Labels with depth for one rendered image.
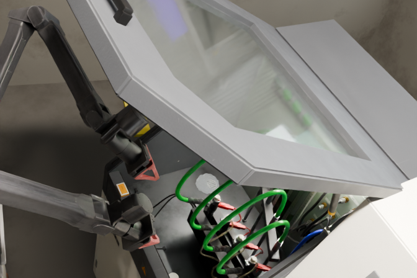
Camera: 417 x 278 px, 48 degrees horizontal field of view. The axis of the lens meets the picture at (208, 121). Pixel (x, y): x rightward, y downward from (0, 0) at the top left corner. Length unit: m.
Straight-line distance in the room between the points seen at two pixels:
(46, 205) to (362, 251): 0.75
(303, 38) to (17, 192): 1.08
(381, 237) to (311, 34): 0.81
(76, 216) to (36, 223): 1.66
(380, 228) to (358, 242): 0.08
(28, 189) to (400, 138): 1.03
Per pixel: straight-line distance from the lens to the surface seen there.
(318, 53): 1.65
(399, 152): 1.45
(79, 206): 1.11
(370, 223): 1.21
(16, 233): 2.75
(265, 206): 1.64
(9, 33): 1.53
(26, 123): 3.21
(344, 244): 1.27
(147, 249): 1.63
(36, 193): 1.04
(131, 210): 1.17
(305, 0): 3.66
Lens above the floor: 2.38
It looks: 45 degrees down
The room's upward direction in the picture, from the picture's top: 19 degrees clockwise
